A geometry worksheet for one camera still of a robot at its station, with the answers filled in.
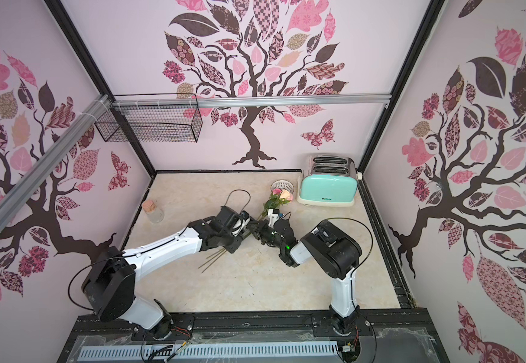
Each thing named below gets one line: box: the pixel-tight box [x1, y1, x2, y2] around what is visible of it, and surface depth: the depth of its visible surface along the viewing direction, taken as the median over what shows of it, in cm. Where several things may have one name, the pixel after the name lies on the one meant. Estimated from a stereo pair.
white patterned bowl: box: [270, 179, 295, 194], surface depth 112 cm
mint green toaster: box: [296, 153, 359, 207], surface depth 102 cm
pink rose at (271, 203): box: [256, 188, 282, 221], surface depth 95 cm
